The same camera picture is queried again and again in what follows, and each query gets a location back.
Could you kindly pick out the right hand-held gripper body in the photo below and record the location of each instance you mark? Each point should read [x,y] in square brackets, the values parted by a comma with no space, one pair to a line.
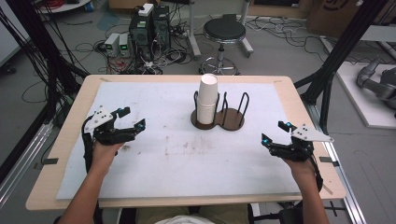
[295,151]

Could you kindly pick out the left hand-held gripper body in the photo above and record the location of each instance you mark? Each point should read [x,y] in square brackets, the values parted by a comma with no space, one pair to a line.
[109,133]

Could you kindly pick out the stack of white paper cups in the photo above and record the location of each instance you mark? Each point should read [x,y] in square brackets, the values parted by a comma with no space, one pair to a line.
[207,99]

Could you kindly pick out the person's right hand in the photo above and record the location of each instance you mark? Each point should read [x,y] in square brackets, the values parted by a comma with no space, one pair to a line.
[302,169]

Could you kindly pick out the person's left hand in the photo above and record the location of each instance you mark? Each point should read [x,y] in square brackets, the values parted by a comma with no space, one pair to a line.
[102,155]

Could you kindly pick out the black tape strip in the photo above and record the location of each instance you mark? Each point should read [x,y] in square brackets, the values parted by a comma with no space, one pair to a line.
[49,161]
[327,159]

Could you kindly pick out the wooden table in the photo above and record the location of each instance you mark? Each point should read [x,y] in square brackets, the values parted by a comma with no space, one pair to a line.
[62,133]

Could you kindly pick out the thin wooden stick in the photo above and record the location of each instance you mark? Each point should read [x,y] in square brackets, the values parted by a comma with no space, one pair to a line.
[328,189]

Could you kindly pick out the white foam mat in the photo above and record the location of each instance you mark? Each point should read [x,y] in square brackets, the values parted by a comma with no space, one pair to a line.
[174,168]

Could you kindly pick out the silver power supply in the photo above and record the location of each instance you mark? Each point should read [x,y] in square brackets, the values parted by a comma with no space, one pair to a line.
[111,45]
[124,45]

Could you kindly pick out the black tape cross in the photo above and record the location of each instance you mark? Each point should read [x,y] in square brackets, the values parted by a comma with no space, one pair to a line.
[334,208]

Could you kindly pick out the black computer tower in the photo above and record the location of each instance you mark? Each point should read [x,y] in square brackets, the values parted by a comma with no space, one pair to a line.
[162,25]
[140,34]

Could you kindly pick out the white floor platform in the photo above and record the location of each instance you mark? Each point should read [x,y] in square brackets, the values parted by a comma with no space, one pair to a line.
[367,109]

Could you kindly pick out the person's olive pants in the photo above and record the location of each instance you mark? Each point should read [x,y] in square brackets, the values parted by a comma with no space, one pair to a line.
[149,214]

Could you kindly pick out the white metal stand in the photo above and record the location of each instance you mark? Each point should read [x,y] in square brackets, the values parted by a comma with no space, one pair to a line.
[194,40]

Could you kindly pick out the person's white shirt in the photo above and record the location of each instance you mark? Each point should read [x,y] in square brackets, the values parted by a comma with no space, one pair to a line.
[183,220]

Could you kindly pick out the small white box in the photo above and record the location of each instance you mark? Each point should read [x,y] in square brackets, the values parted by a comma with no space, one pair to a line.
[145,10]

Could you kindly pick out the black round stool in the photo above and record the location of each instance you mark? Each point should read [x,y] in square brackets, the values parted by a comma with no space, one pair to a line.
[224,29]

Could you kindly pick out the brown cardboard box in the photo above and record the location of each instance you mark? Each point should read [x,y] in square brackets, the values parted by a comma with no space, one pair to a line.
[327,15]

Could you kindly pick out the round white table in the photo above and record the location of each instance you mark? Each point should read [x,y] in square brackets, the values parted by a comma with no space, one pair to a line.
[68,6]

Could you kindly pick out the aluminium floor rail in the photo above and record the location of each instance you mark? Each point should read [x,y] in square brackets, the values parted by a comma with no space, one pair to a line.
[345,177]
[21,168]

